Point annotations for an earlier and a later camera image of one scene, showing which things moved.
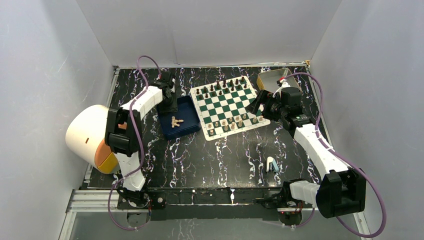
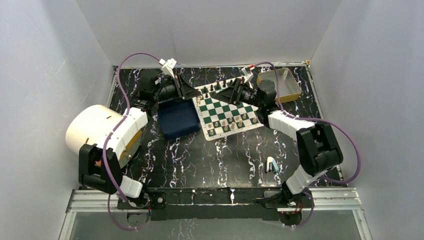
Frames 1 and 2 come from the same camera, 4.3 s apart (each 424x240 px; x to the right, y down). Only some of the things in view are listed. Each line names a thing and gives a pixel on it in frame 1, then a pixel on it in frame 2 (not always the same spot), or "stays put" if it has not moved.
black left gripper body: (169, 105) to (172, 90)
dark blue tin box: (187, 111) stays put
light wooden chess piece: (174, 122) to (199, 97)
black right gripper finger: (258, 105) to (227, 94)
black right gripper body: (274, 110) to (245, 95)
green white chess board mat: (223, 109) stays put
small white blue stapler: (271, 165) stays put
